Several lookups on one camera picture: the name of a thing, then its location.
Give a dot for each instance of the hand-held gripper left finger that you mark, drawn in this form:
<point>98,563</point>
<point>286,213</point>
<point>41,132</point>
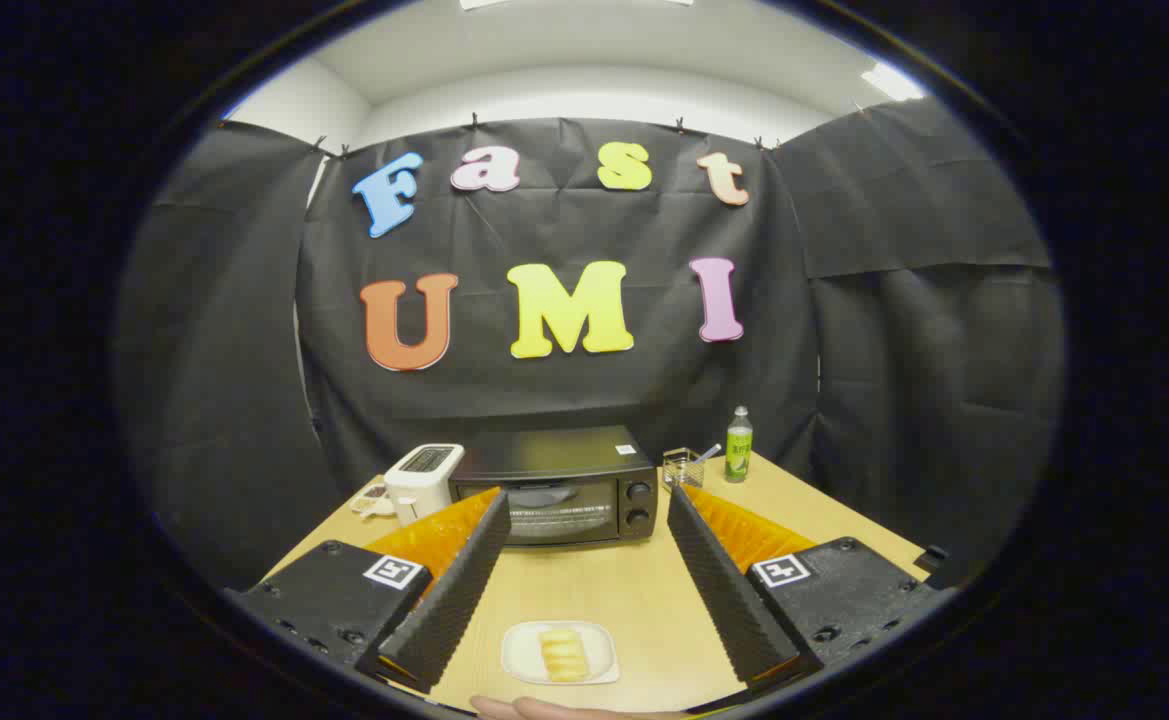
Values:
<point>459,590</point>

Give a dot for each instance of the white pop-up toaster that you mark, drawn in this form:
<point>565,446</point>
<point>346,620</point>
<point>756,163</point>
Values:
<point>419,480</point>

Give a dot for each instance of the green drink bottle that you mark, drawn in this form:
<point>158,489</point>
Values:
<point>739,455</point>

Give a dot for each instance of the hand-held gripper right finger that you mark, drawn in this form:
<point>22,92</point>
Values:
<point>719,590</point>

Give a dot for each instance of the yellow ridged bread roll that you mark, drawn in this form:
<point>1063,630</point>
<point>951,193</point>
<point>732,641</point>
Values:
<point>562,655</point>

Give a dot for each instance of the square ceiling light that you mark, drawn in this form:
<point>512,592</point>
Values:
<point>894,83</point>

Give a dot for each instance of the white square plate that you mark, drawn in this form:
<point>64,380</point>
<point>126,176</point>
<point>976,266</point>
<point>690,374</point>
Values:
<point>519,655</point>

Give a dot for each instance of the black table clamp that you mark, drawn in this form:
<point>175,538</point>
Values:
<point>932,560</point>

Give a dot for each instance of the black toaster oven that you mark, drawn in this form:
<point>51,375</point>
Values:
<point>564,455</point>

